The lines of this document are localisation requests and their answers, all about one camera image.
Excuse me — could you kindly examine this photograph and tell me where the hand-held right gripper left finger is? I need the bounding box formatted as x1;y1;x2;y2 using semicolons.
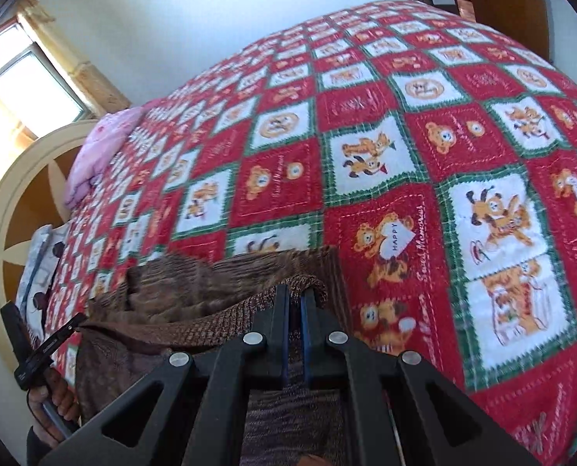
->
40;284;291;466

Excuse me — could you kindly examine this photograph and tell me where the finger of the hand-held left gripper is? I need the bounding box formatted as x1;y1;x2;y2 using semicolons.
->
0;301;34;365

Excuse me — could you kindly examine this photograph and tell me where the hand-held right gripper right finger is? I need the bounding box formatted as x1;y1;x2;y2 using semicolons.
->
300;289;542;466

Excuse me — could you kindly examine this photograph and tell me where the brown knitted sweater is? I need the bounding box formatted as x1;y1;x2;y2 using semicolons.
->
75;247;352;466

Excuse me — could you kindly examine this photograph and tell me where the person's left hand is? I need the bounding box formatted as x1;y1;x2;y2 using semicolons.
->
28;366;81;447

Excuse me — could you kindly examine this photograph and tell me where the grey patterned pillow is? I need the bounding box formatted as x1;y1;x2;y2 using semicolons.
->
15;226;68;336

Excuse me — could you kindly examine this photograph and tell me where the cream and wood headboard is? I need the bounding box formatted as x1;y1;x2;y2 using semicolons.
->
0;120;99;379

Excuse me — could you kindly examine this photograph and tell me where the pink pillow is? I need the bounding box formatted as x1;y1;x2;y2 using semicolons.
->
65;106;146;207

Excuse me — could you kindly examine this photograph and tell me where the red checkered printed bedspread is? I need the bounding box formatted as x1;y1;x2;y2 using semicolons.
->
43;0;577;466

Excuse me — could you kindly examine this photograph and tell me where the window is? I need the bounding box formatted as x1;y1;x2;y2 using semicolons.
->
0;24;87;122

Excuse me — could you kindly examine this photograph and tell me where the narrow yellow curtain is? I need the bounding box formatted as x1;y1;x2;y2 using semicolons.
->
16;0;131;117

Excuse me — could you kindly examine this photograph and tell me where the brown wooden door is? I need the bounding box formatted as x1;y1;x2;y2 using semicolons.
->
463;0;550;59

